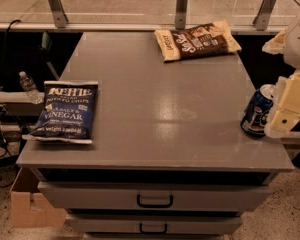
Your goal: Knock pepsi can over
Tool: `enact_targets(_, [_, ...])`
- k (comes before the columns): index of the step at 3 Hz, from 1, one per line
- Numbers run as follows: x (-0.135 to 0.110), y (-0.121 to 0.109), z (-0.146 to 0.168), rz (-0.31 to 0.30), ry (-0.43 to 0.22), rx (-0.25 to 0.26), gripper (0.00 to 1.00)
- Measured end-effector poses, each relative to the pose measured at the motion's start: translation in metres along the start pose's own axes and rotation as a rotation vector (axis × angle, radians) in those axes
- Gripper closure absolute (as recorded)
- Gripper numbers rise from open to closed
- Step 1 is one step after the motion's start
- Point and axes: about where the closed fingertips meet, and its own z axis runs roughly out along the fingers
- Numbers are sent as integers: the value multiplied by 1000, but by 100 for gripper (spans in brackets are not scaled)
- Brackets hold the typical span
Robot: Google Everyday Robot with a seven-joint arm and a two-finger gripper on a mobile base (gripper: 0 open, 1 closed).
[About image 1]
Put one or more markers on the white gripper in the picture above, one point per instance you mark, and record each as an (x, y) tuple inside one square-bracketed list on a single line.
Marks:
[(299, 44)]

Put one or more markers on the blue pepsi can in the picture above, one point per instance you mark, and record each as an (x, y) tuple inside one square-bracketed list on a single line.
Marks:
[(255, 114)]

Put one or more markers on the brown snack bag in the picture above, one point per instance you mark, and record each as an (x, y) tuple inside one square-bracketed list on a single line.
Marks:
[(211, 39)]

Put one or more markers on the grey drawer cabinet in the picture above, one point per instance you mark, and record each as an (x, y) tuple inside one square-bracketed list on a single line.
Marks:
[(158, 123)]

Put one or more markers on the blue kettle chips bag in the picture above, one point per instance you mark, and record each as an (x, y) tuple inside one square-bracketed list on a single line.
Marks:
[(68, 112)]

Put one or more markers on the upper grey drawer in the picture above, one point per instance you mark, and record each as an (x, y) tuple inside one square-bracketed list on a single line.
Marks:
[(151, 197)]

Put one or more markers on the grey drawer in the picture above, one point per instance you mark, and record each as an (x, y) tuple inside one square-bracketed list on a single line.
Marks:
[(151, 197), (146, 224)]

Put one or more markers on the clear plastic water bottle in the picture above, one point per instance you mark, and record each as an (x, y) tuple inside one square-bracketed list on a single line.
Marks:
[(30, 88)]

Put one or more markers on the lower grey drawer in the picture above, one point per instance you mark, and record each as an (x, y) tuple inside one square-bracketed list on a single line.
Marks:
[(146, 224)]

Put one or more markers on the cardboard box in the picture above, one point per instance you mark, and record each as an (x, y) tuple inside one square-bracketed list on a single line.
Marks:
[(29, 208)]

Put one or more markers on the right metal bracket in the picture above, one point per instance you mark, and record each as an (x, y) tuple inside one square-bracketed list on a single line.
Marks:
[(263, 17)]

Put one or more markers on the metal bracket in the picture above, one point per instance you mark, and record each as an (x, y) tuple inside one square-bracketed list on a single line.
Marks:
[(180, 14), (58, 13), (263, 17)]

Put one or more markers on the middle metal bracket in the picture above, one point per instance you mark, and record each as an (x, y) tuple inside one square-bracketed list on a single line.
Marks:
[(180, 14)]

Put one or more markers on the left metal bracket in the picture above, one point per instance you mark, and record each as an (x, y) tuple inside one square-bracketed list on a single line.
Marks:
[(58, 13)]

